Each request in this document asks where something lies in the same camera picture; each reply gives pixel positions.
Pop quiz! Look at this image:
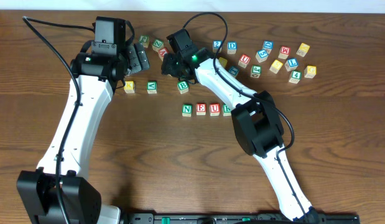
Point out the red A block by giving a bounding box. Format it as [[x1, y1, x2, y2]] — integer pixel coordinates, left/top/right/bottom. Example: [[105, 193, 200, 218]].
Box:
[[158, 47, 169, 61]]

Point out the green N block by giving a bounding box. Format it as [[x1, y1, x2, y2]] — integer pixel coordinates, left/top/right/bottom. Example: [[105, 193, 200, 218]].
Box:
[[182, 104, 193, 117]]

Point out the red E block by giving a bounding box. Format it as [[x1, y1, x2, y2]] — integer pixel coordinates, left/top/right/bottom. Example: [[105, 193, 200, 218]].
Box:
[[196, 103, 206, 116]]

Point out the red u block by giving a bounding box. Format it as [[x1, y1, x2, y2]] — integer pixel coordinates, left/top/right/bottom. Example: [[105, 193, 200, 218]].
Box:
[[209, 103, 221, 116], [238, 54, 251, 68]]

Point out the green R block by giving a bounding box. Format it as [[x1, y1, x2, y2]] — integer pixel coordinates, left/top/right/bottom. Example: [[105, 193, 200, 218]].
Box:
[[222, 104, 231, 116]]

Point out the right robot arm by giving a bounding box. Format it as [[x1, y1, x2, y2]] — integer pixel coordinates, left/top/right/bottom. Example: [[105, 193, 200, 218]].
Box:
[[162, 29, 319, 223]]

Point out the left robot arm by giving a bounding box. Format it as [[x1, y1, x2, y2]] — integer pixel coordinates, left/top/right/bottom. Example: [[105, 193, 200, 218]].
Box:
[[16, 17, 150, 223]]

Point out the green j block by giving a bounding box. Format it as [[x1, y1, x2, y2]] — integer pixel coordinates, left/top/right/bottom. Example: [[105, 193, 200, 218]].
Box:
[[139, 35, 150, 48], [250, 65, 262, 78]]

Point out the green Z block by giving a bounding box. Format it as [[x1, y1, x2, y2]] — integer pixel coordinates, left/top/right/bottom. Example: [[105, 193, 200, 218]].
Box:
[[152, 39, 164, 52]]

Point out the green B block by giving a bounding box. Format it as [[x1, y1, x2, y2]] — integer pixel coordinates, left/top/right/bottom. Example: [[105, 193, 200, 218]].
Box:
[[177, 81, 189, 94]]

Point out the green V block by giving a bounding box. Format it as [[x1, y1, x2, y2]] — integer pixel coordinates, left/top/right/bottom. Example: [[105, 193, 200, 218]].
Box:
[[147, 81, 157, 94]]

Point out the yellow K block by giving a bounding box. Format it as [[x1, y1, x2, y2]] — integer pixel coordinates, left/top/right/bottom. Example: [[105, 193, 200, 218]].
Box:
[[123, 80, 136, 94]]

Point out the blue 2 block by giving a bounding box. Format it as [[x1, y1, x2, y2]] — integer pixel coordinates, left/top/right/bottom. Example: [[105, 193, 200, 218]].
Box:
[[212, 40, 222, 53]]

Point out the yellow Q block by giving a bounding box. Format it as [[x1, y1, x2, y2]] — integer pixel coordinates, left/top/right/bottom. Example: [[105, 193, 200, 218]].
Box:
[[218, 57, 228, 68]]

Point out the blue T block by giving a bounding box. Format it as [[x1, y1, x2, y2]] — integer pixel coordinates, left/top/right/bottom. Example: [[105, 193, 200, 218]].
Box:
[[228, 66, 239, 77]]

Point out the blue d block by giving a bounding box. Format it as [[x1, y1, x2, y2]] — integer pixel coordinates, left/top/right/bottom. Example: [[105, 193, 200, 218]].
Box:
[[262, 40, 274, 54], [227, 41, 237, 54]]

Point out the green J block right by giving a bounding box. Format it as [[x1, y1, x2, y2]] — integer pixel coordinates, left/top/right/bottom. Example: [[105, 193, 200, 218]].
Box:
[[250, 65, 262, 78]]

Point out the blue 5 block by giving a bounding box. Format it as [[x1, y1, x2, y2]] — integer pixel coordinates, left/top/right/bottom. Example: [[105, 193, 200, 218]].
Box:
[[256, 49, 269, 63]]

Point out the blue D block right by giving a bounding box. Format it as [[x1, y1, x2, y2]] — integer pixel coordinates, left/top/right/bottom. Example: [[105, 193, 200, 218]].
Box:
[[262, 40, 274, 54]]

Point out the yellow block middle right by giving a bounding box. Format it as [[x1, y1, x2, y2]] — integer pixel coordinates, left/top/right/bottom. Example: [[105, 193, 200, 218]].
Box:
[[269, 59, 283, 74]]

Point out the red M block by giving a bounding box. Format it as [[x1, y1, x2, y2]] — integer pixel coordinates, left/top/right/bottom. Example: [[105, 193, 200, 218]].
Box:
[[278, 46, 290, 59]]

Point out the blue I block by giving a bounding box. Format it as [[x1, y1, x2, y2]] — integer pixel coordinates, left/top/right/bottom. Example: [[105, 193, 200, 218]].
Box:
[[285, 58, 299, 72]]

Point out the green 4 block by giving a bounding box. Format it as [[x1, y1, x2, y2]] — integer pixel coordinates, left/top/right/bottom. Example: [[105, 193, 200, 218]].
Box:
[[289, 70, 302, 84]]

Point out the yellow block far right top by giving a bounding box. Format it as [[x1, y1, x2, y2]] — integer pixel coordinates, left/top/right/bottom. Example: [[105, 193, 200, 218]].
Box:
[[296, 42, 310, 57]]

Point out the yellow block far right low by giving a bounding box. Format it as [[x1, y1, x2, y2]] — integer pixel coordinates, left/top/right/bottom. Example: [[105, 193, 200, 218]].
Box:
[[304, 65, 317, 78]]

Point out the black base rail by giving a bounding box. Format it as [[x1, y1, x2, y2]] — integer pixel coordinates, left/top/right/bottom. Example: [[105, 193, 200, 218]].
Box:
[[119, 213, 361, 224]]

